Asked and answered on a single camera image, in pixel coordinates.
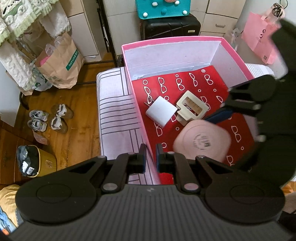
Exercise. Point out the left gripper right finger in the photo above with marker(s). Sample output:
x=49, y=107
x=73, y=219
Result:
x=177, y=165

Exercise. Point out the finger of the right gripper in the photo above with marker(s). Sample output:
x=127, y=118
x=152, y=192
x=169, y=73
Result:
x=220, y=115
x=249, y=97

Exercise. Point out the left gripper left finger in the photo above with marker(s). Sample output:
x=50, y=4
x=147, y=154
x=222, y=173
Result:
x=122, y=167

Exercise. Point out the pink round label printer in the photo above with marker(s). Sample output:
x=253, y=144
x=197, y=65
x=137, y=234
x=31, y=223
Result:
x=200, y=137

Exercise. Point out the cream hair claw clip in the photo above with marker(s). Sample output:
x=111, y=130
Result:
x=190, y=108

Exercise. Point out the white charger cube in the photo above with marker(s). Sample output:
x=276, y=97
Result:
x=161, y=111

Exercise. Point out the pink cardboard box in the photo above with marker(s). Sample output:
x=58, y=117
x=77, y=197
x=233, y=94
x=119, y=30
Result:
x=163, y=56

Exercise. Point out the red printed paper bag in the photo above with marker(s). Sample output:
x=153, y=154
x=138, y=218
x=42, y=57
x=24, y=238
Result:
x=207, y=85

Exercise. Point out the pink shopping bag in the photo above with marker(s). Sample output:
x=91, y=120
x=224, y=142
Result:
x=258, y=31

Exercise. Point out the brown white slipper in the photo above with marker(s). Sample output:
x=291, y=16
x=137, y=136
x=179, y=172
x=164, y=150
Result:
x=58, y=124
x=62, y=111

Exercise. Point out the black suitcase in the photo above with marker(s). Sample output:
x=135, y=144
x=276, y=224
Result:
x=169, y=27

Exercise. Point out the yellow waste bin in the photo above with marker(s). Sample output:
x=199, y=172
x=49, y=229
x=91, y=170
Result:
x=34, y=162

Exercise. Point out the grey white sneaker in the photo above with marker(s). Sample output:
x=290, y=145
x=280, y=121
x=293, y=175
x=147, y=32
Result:
x=37, y=125
x=39, y=115

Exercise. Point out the brown paper bag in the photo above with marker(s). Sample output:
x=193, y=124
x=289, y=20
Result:
x=63, y=65

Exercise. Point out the teal tote bag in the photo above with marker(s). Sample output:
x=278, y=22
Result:
x=153, y=9

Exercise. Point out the beige wardrobe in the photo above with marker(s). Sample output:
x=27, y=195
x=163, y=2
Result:
x=124, y=24

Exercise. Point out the black clothes rack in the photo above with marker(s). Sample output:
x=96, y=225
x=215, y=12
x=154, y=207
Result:
x=106, y=32

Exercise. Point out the cream knitted cardigan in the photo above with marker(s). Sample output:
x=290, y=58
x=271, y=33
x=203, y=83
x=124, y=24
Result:
x=31, y=19

